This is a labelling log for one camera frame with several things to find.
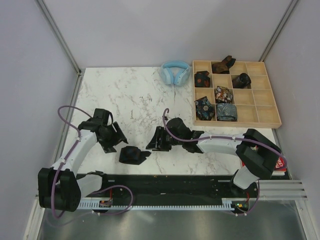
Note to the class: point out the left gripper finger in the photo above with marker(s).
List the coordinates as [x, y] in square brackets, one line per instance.
[119, 135]
[109, 147]

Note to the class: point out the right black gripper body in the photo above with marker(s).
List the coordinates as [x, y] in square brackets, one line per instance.
[175, 141]

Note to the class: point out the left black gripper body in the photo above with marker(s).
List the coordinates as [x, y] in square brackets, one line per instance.
[110, 138]

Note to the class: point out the dark blue striped tie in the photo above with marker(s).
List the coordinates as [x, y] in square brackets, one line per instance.
[132, 155]

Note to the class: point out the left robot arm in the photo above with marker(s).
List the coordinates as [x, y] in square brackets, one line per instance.
[59, 189]

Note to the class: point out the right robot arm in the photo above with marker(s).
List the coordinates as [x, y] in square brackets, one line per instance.
[258, 154]

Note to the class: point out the blue hexagon rolled tie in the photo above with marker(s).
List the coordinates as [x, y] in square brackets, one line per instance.
[204, 110]

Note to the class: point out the grey blue rolled tie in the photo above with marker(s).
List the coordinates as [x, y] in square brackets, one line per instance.
[226, 112]

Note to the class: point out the black orange-dotted rolled tie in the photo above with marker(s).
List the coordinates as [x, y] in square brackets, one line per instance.
[202, 79]

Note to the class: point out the light blue headphones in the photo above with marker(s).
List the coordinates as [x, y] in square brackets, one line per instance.
[175, 72]

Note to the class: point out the colourful patchwork rolled tie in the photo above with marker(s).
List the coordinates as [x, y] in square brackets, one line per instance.
[223, 95]

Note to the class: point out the wooden compartment tray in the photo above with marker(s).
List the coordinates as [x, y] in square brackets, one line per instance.
[255, 104]

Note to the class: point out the brown rolled tie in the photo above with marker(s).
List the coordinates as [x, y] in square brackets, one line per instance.
[223, 67]

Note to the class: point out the dark glossy rolled tie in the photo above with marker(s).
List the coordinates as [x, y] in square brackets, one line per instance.
[241, 81]

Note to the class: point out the red children's book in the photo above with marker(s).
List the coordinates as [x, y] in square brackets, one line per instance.
[280, 166]

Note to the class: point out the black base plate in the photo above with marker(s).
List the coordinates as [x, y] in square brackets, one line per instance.
[203, 188]

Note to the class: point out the white slotted cable duct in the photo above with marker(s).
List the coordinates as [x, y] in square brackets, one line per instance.
[164, 203]

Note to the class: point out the aluminium rail frame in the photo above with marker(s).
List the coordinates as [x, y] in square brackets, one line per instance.
[137, 96]

